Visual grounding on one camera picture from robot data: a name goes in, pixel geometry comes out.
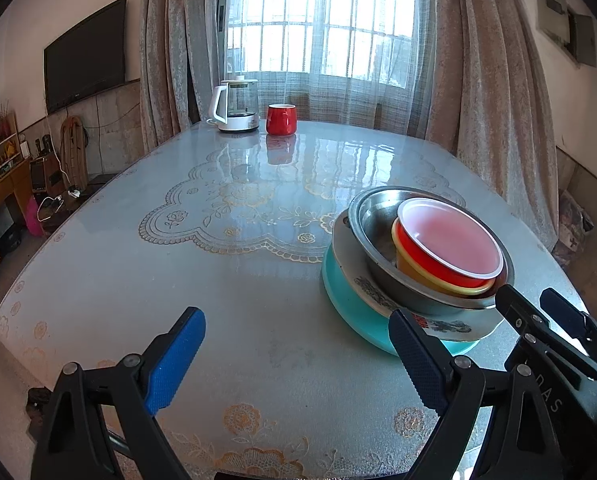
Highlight wooden folding chair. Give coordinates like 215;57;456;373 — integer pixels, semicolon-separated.
60;116;88;190

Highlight dark low bench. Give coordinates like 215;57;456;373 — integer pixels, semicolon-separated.
37;174;116;235

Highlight stainless steel bowl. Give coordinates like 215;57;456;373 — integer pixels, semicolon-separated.
347;185;515;315

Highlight right beige curtain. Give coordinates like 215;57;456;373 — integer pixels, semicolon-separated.
426;0;559;249

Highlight yellow plastic bowl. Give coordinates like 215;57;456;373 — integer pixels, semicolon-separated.
391;219;495;297

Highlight pink bag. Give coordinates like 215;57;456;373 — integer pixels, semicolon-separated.
24;196;46;237

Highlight wooden sideboard cabinet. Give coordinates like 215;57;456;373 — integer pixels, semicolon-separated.
0;159;33;238

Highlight black wall television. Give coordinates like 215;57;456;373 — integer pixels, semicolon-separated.
44;0;127;114

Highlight white glass electric kettle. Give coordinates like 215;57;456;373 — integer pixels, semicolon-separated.
210;75;259;133

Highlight white plate red characters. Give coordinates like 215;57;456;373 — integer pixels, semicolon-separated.
332;210;503;342

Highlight beige curtain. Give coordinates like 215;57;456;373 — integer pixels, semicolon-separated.
139;0;220;153
426;0;559;249

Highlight window with metal bars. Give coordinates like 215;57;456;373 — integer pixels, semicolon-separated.
225;0;432;89

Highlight turquoise plate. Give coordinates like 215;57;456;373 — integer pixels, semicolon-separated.
321;247;478;356

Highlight grey wall electrical box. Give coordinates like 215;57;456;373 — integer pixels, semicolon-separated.
537;0;597;67

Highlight left beige curtain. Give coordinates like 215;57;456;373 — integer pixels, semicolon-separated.
139;0;220;153

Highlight red mug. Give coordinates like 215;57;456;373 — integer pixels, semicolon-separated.
266;103;297;136

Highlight white charging cable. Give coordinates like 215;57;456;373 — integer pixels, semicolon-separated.
35;144;83;224

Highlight red plastic bowl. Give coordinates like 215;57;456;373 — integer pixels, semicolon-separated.
397;198;503;280

